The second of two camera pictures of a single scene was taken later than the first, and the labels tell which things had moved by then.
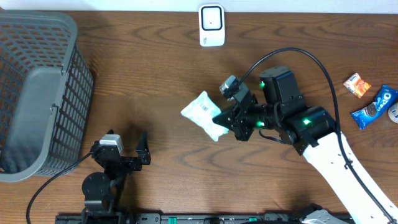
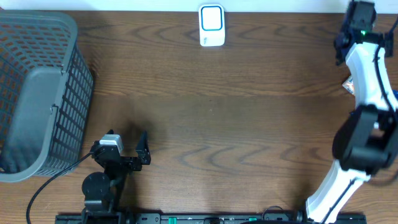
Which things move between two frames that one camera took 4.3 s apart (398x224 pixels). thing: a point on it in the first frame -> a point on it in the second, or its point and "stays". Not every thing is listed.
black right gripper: x=237 y=123 -> x=340 y=56
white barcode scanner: x=211 y=25 stays
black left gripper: x=142 y=152 stays
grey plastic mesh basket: x=46 y=94 stays
